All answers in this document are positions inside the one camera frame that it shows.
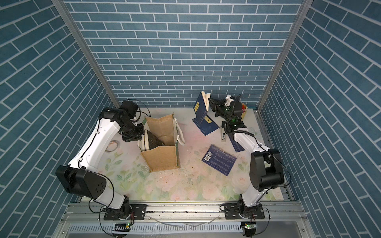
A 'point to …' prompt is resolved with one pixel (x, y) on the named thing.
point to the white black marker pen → (223, 128)
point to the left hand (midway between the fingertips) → (147, 137)
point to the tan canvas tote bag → (167, 129)
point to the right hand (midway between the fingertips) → (209, 97)
